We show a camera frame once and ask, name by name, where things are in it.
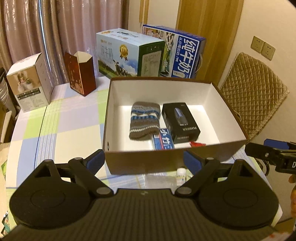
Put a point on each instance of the black shaver box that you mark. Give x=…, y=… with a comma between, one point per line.
x=180, y=122

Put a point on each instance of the large brown cardboard box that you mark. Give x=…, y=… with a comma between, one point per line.
x=197, y=115

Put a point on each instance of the blue floss pick box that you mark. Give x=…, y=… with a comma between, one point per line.
x=163, y=140

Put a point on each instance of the double wall socket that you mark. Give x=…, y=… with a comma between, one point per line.
x=263, y=48

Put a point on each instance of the small white pill bottle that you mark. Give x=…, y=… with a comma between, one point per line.
x=181, y=176

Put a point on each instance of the dark blue milk carton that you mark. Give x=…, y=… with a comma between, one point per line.
x=182, y=53

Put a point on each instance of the white product box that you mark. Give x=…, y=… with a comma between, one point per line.
x=30, y=82

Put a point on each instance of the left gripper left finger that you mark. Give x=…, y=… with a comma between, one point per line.
x=84, y=171

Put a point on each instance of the striped knitted pouch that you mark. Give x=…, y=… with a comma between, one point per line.
x=144, y=120

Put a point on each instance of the quilted olive chair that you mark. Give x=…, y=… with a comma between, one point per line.
x=254, y=92

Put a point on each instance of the pink curtain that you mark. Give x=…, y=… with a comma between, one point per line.
x=55, y=28

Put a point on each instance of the red snack packet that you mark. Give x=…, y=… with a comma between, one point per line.
x=196, y=144

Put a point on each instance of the checked tablecloth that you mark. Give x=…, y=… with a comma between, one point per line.
x=73, y=125

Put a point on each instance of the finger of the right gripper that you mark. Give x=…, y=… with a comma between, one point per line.
x=261, y=152
x=279, y=144

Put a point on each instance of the light blue milk carton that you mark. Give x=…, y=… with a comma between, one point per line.
x=123, y=53

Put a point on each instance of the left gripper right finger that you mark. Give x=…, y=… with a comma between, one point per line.
x=202, y=170

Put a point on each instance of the person's right hand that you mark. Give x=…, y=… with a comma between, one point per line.
x=292, y=197

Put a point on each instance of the wooden door panel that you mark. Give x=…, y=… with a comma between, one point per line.
x=217, y=21

